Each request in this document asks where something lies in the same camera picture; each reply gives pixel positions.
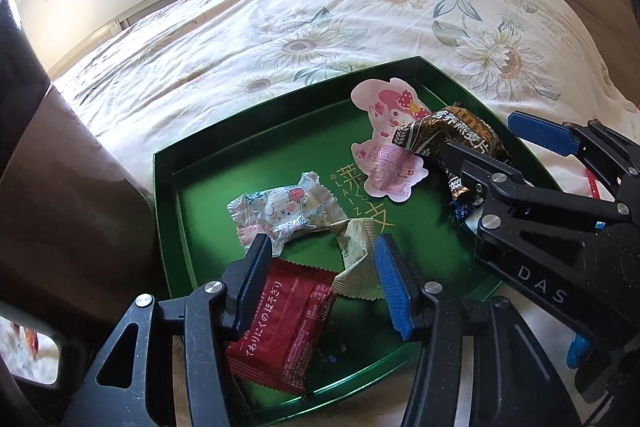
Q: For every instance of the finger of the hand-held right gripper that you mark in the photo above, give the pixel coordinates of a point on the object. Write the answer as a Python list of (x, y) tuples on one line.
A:
[(545, 134), (500, 187)]

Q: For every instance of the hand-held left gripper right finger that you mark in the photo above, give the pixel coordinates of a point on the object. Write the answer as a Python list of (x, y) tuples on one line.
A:
[(395, 292)]

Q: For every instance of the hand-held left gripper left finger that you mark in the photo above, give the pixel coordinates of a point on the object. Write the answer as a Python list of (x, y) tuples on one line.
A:
[(250, 277)]

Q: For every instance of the beige candy packet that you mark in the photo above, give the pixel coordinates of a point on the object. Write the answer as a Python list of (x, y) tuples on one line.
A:
[(357, 277)]

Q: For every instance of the large red snack packet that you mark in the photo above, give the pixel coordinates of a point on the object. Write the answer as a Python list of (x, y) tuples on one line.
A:
[(285, 332)]

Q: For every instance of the white cartoon candy packet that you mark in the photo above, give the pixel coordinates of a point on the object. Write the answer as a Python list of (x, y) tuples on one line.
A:
[(280, 212)]

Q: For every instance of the green tray box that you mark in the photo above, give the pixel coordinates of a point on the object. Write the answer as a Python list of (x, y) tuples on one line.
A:
[(210, 217)]

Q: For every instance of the brown snack packet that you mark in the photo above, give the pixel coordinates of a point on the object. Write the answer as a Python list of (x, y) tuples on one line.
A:
[(450, 127)]

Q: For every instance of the pink cartoon snack packet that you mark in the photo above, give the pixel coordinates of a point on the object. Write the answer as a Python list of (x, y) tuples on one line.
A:
[(385, 157)]

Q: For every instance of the blue wrapped snack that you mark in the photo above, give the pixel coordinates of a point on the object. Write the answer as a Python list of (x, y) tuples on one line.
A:
[(462, 209)]

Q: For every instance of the floral bed cover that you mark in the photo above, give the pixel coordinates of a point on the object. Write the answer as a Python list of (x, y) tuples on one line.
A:
[(350, 7)]

